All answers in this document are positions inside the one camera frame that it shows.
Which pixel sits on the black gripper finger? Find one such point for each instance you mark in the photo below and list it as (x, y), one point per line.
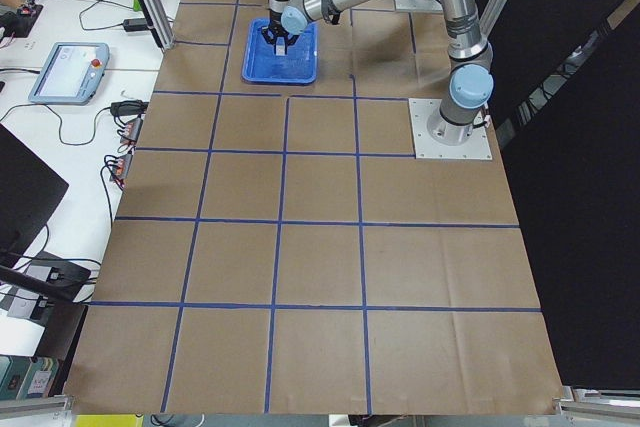
(290, 40)
(268, 36)

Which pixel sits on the white toy block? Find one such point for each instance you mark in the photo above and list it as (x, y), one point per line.
(280, 48)

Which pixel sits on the blue plastic tray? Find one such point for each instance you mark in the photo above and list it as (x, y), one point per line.
(297, 67)

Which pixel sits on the black power adapter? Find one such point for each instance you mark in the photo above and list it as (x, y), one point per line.
(134, 25)

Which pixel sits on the teach pendant tablet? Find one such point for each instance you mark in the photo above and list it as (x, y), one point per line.
(71, 74)

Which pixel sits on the brown paper table mat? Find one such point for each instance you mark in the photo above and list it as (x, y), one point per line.
(280, 249)

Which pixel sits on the black monitor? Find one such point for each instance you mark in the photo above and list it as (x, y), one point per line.
(30, 193)

